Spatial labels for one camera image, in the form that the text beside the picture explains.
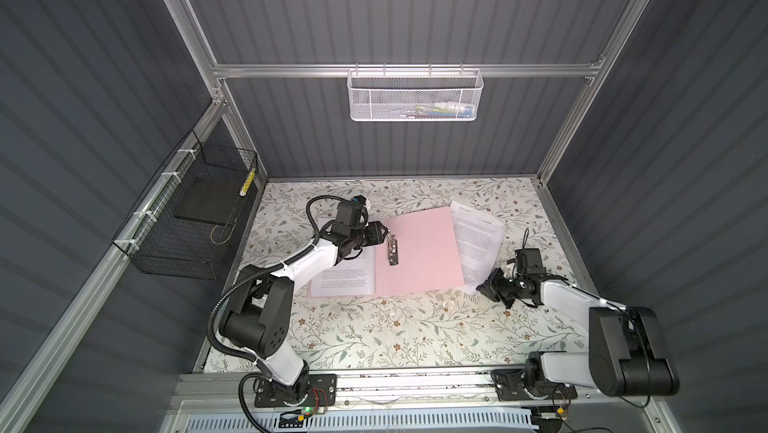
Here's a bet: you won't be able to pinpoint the white printed paper sheet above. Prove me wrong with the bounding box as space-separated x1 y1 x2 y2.
308 247 375 298

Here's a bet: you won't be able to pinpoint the pink file folder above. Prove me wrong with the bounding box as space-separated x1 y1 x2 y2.
314 206 468 299

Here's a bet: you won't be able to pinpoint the white sheet with XDOF header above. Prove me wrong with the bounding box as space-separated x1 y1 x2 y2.
449 201 503 227

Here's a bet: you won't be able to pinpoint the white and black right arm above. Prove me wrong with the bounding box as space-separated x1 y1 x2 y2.
476 248 680 401

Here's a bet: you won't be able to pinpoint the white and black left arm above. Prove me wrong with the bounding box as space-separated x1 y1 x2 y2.
206 194 389 404

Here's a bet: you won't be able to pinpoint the silver folder clip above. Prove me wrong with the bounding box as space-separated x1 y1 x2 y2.
387 233 399 266

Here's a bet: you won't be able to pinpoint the yellow marker pen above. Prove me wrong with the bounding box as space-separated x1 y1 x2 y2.
238 168 256 197

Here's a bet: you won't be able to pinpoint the black pad in basket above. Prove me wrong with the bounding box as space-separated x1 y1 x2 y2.
174 177 241 226

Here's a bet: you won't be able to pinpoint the pens in white basket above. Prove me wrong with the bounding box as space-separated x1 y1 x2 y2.
395 101 476 120

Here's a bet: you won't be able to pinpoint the white ventilated grille strip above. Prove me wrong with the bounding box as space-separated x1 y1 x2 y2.
179 407 538 433

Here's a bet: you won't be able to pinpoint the aluminium horizontal back bar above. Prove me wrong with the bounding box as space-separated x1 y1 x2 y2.
212 62 601 79

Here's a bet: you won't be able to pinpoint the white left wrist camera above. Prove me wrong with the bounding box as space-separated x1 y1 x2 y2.
352 195 371 209

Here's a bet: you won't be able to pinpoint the white wire mesh basket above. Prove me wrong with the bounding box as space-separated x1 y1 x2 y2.
346 73 484 122

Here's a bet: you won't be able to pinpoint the black wire wall basket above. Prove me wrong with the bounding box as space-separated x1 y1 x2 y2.
113 132 259 280

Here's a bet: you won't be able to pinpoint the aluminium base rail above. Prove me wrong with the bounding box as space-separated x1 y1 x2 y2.
168 365 626 415

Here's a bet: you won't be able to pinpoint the black corrugated cable conduit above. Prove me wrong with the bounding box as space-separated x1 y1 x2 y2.
205 194 355 433

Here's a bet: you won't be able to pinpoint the aluminium frame corner post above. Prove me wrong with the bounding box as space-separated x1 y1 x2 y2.
536 0 679 185

